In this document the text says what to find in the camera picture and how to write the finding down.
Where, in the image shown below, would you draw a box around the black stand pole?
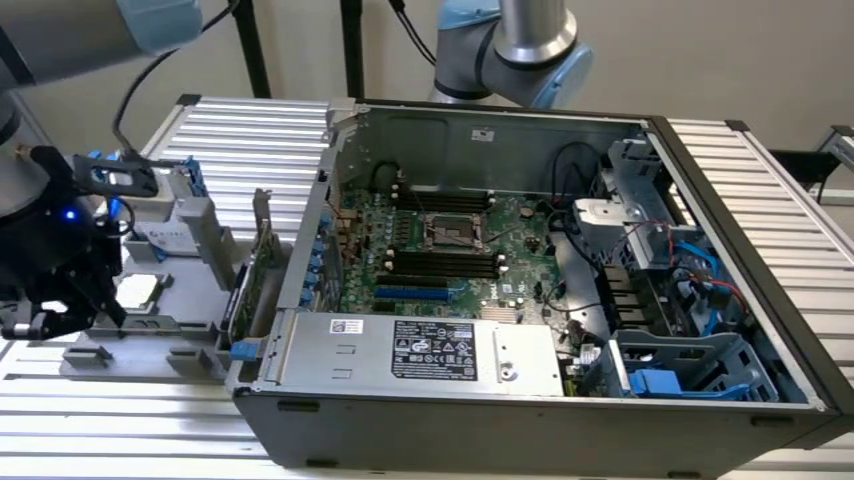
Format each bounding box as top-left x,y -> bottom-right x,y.
231,0 -> 273,99
337,0 -> 367,99

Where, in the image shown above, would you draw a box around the silver CPU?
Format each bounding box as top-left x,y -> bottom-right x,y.
113,272 -> 169,315

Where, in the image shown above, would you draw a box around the wrist camera with black bracket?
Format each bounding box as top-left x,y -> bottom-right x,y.
29,144 -> 176,212

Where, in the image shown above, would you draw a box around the aluminium frame profile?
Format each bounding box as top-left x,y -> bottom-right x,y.
807,124 -> 854,204

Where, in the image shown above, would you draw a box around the blue card latch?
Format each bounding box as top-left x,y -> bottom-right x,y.
228,338 -> 263,362

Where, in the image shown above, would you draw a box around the green graphics card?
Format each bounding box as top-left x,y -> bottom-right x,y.
224,188 -> 287,347

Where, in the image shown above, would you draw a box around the grey drive cage blue latch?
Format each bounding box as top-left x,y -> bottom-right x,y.
603,327 -> 783,401

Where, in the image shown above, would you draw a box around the silver power supply unit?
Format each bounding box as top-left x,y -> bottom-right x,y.
260,310 -> 567,399

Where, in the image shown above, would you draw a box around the black expansion slot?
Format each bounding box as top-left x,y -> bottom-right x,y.
375,275 -> 452,290

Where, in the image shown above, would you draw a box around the green motherboard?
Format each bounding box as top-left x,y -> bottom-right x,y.
324,188 -> 576,322

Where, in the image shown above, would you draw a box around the short black wire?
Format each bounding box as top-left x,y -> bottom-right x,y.
371,160 -> 403,190

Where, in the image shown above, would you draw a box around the black camera cable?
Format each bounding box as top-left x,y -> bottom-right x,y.
112,0 -> 245,164

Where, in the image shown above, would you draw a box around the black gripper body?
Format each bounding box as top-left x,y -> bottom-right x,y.
0,195 -> 125,304

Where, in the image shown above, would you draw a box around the grey parts rack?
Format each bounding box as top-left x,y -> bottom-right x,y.
59,164 -> 236,385

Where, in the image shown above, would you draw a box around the disk with white label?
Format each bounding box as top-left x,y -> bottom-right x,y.
125,219 -> 195,261

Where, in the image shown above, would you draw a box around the black wire loop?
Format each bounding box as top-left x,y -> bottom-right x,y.
550,141 -> 606,204

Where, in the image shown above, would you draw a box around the grey metal bracket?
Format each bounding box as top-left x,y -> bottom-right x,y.
599,135 -> 672,201

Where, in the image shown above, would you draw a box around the silver disk bay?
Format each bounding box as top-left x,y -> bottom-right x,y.
571,197 -> 703,274

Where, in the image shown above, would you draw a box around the black finned housing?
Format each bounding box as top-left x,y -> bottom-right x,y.
598,263 -> 663,332

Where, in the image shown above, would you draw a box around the blue wire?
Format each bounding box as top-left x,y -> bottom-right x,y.
670,238 -> 723,321
666,279 -> 747,346

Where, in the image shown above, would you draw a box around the blue expansion slot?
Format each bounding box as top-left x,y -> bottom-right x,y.
371,287 -> 452,302

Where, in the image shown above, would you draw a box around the black open PC case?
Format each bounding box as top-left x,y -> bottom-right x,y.
224,97 -> 843,472

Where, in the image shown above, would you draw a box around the black arm base cable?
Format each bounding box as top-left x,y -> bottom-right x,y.
389,0 -> 440,67

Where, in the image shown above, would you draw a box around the CPU socket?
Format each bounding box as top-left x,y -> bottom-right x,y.
415,211 -> 496,252

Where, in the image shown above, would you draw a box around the red wire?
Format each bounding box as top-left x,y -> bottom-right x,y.
703,278 -> 747,314

